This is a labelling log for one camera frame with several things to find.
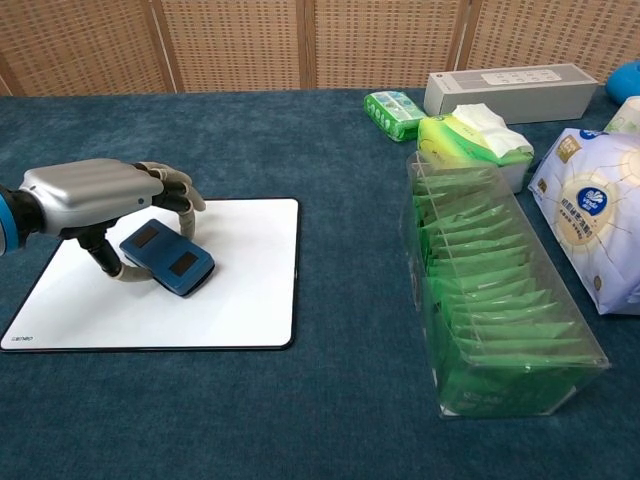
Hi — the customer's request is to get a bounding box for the green wet wipes pack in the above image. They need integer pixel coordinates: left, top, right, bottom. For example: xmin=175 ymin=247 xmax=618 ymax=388
xmin=363 ymin=90 xmax=429 ymax=143

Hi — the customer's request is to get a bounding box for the white drawing board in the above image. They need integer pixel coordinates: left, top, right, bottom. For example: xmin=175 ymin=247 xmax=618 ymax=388
xmin=0 ymin=197 xmax=300 ymax=352

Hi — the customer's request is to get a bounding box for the grey power strip box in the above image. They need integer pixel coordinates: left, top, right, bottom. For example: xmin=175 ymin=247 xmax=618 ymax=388
xmin=423 ymin=63 xmax=600 ymax=125

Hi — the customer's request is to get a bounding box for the green facial tissue pack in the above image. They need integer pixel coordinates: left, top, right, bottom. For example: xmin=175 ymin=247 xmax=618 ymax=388
xmin=417 ymin=102 xmax=535 ymax=194

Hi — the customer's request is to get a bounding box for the wooden rattan folding screen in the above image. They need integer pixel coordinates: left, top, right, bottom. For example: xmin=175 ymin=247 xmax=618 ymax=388
xmin=0 ymin=0 xmax=640 ymax=97

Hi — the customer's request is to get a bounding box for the white blue refill pouch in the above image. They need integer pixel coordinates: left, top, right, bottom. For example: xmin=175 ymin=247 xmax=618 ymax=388
xmin=527 ymin=126 xmax=640 ymax=317

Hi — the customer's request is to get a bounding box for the white paper cup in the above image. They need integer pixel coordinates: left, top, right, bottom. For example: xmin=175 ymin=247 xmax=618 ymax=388
xmin=603 ymin=95 xmax=640 ymax=135

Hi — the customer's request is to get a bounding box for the blue board eraser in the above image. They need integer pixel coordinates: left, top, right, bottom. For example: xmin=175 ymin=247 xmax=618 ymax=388
xmin=118 ymin=218 xmax=216 ymax=298

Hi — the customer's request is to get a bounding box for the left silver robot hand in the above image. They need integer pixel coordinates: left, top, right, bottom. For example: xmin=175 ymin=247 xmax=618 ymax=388
xmin=18 ymin=158 xmax=207 ymax=285

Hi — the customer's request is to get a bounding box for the blue detergent bottle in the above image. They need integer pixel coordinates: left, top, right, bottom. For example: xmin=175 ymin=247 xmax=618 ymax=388
xmin=604 ymin=60 xmax=640 ymax=107

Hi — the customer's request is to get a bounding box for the clear box of green sachets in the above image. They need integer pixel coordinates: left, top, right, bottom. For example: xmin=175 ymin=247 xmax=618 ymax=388
xmin=404 ymin=149 xmax=612 ymax=419

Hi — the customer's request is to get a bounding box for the dark blue table cloth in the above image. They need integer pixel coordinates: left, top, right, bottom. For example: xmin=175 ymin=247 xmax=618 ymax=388
xmin=0 ymin=85 xmax=640 ymax=480

